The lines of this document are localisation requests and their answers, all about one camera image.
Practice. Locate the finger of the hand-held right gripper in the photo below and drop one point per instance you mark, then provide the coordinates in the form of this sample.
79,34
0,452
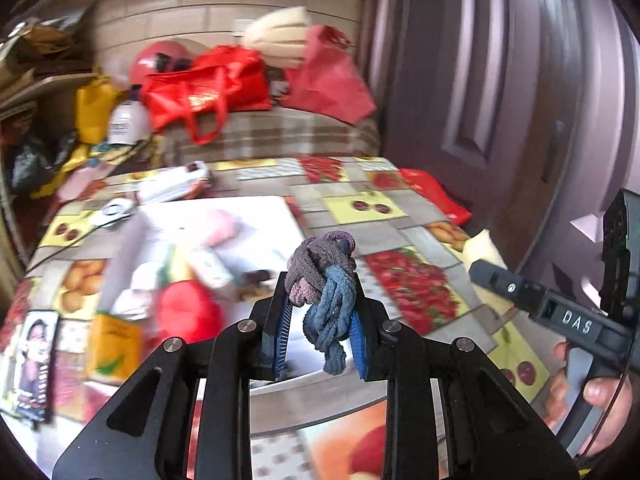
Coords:
505,285

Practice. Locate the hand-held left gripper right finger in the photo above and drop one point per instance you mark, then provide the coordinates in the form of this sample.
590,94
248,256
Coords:
357,350

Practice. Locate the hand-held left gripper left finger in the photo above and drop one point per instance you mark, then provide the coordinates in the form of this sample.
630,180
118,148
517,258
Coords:
281,340

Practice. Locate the yellow sponge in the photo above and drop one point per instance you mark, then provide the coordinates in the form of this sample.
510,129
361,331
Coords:
482,247

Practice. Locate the white tray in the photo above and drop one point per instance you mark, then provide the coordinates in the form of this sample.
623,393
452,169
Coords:
260,230

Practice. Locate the person's right hand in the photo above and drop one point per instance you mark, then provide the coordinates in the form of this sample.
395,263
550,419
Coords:
607,392

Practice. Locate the red apple plush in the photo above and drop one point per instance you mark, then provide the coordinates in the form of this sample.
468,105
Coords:
190,310

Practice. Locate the red flat packet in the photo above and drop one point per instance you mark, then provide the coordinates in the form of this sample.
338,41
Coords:
435,195

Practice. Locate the yellow orange juice box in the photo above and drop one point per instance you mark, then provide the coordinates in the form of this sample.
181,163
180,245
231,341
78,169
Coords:
115,345

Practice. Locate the white flat package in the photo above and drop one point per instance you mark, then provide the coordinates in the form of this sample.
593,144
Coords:
170,185

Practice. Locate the dark purple door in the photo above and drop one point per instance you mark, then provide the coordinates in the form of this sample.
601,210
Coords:
500,85

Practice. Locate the plaid sofa cover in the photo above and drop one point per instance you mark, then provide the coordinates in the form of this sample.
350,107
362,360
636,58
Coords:
300,135

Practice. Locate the white round charger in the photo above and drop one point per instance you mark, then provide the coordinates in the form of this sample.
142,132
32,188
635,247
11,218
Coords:
112,210

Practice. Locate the black photo print package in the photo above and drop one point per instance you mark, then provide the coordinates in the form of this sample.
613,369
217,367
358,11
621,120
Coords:
35,360

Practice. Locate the shiny red tote bag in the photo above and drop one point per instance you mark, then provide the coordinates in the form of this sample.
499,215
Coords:
200,85

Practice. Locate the white plastic bottle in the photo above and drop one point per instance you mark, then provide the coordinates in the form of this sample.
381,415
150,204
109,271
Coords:
125,120

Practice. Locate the yellow bag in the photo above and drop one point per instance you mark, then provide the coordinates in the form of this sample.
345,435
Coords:
95,110

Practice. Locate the black plastic bag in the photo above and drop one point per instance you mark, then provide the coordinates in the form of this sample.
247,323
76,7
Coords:
30,165

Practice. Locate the red helmet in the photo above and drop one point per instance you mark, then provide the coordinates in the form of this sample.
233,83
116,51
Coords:
150,62

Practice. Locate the metal shelf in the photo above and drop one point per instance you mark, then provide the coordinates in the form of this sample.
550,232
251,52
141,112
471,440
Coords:
40,82

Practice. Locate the brown paper bag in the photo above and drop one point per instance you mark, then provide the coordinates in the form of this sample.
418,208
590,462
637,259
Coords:
45,40

